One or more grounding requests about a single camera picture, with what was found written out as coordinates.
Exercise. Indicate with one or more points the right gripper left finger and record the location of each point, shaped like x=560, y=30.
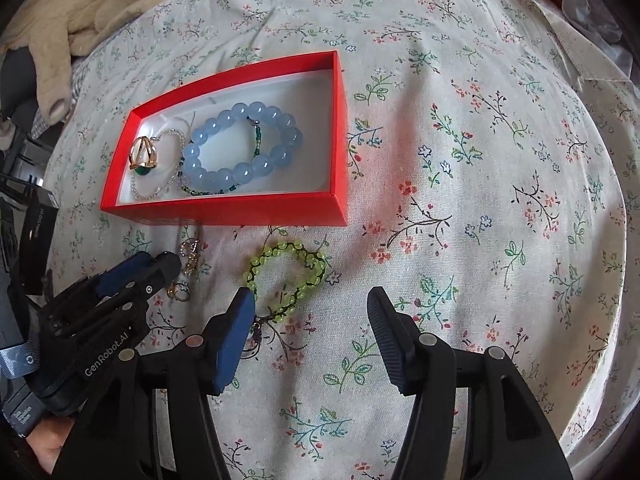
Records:
x=150, y=417

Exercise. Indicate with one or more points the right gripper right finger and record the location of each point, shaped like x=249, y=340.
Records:
x=508, y=436

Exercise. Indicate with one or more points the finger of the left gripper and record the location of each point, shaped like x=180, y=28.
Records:
x=127, y=272

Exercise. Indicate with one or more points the person's left hand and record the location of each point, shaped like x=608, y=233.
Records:
x=47, y=439

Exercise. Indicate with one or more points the small gold rings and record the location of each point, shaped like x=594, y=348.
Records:
x=179, y=290

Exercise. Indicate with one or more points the red Ace box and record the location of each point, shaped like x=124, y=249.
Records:
x=260, y=144

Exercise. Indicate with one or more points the beige fleece jacket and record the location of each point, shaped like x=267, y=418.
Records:
x=54, y=31

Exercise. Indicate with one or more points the floral bed sheet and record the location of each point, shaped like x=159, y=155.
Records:
x=530, y=243

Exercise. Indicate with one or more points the clear plastic bag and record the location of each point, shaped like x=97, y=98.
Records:
x=593, y=19

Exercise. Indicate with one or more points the gold chain charm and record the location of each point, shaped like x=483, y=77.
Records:
x=189, y=250

